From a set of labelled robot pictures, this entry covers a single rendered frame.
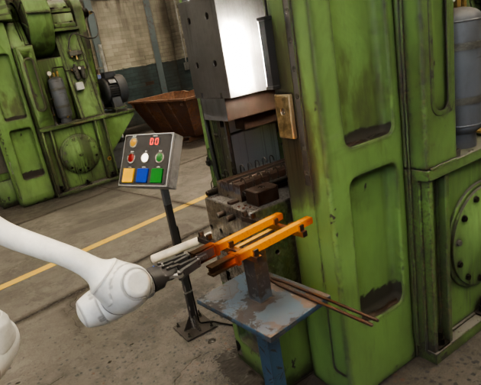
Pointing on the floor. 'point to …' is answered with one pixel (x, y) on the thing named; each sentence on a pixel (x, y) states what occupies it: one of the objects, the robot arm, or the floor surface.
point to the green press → (48, 103)
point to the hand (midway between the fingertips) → (203, 253)
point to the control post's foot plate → (185, 330)
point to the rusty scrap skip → (172, 114)
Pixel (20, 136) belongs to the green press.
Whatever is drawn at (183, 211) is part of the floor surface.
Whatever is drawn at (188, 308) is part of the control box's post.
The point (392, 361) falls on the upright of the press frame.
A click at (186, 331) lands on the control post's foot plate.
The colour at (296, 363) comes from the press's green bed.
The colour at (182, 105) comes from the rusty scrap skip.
